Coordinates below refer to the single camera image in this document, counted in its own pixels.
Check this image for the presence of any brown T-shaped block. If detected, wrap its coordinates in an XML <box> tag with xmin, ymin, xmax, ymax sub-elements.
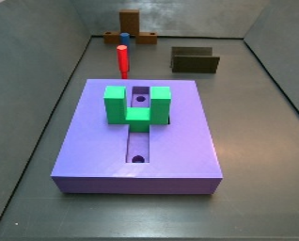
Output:
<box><xmin>103</xmin><ymin>9</ymin><xmax>158</xmax><ymax>44</ymax></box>

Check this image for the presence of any purple board with slot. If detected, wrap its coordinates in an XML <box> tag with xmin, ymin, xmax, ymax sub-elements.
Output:
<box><xmin>53</xmin><ymin>79</ymin><xmax>223</xmax><ymax>194</ymax></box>

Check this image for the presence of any green U-shaped block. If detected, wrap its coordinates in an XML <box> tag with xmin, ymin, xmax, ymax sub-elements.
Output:
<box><xmin>103</xmin><ymin>86</ymin><xmax>173</xmax><ymax>133</ymax></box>

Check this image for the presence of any red cylinder peg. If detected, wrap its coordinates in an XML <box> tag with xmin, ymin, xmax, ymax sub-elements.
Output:
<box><xmin>118</xmin><ymin>45</ymin><xmax>130</xmax><ymax>79</ymax></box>

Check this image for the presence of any blue cylinder peg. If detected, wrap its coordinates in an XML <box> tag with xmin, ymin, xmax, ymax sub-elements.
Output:
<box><xmin>119</xmin><ymin>32</ymin><xmax>130</xmax><ymax>50</ymax></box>

